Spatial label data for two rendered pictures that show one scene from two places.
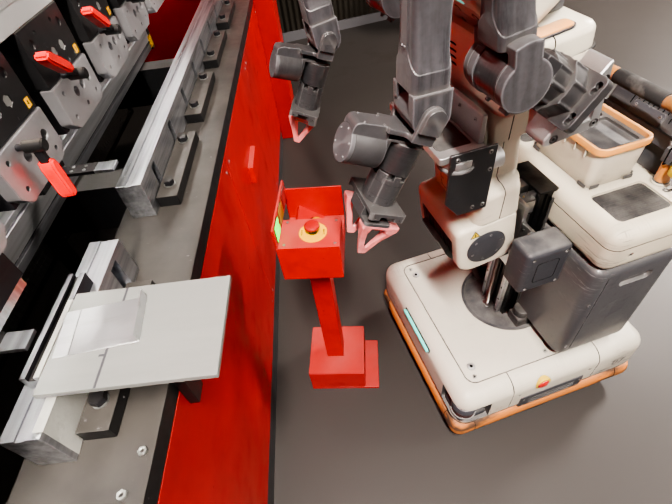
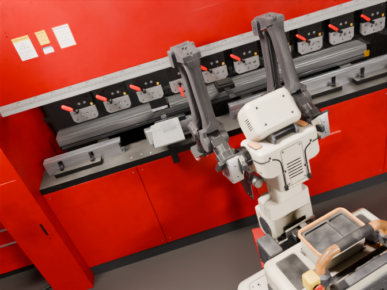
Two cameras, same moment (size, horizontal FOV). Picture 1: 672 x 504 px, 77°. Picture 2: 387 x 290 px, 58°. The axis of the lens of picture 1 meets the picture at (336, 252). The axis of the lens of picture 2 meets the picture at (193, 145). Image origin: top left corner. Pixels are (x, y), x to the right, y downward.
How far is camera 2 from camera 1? 1.64 m
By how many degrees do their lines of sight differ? 64
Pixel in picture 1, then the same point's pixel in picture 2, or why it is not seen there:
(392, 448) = (231, 281)
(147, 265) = not seen: hidden behind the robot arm
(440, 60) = (194, 120)
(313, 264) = not seen: hidden behind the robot
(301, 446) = (224, 243)
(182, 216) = (232, 125)
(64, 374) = (155, 127)
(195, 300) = (175, 136)
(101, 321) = (169, 125)
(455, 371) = (253, 278)
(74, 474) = (145, 146)
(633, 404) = not seen: outside the picture
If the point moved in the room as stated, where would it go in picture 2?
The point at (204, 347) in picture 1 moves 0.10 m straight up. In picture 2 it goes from (162, 142) to (156, 128)
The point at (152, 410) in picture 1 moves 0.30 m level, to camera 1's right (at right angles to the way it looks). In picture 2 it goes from (160, 150) to (169, 178)
